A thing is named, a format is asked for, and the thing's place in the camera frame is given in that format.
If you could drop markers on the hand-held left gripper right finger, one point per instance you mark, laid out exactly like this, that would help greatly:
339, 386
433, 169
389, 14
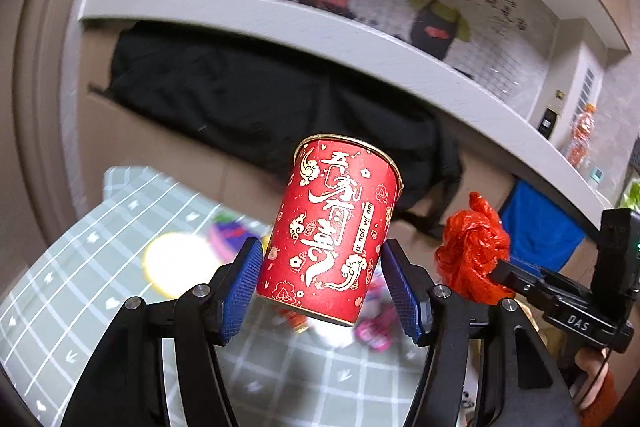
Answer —
400, 292

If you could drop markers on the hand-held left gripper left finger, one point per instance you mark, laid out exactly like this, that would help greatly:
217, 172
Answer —
245, 292

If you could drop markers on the wall switch panel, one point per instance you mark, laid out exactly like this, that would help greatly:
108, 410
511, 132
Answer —
597, 174

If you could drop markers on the pink wrapper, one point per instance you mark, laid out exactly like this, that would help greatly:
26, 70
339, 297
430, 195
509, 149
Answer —
372, 332

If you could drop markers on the purple eggplant toy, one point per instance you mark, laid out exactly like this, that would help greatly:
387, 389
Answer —
230, 237

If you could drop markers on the white door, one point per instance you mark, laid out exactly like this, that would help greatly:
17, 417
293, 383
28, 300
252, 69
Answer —
590, 82

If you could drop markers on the person's right hand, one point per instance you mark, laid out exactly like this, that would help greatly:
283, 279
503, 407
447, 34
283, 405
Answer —
590, 369

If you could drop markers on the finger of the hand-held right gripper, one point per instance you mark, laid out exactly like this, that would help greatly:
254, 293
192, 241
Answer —
515, 277

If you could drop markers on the orange drink bottle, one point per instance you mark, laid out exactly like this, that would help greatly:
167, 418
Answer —
582, 137

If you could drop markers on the black cloth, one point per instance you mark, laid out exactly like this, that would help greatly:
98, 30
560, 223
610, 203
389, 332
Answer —
225, 97

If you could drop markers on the green checked tablecloth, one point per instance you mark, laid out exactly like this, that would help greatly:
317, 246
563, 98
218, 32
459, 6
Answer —
75, 267

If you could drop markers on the person's right forearm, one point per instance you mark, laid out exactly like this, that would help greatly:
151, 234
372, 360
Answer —
607, 402

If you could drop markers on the black intercom panel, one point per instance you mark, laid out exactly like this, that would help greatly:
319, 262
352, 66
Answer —
547, 123

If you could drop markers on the beige door frame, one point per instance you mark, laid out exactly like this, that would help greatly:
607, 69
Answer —
45, 57

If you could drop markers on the white counter ledge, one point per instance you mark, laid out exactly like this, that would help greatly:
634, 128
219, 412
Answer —
250, 7

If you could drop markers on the yellow round pad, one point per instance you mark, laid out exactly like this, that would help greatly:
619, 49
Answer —
175, 262

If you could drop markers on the red paper cup gold print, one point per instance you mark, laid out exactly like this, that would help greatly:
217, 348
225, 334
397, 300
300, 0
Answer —
330, 232

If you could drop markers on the green plant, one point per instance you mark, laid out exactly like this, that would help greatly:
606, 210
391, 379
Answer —
632, 197

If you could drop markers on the blue cloth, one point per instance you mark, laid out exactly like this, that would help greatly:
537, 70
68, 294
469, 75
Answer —
540, 227

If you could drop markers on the red plastic bag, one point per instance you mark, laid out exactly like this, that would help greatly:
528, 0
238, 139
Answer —
470, 247

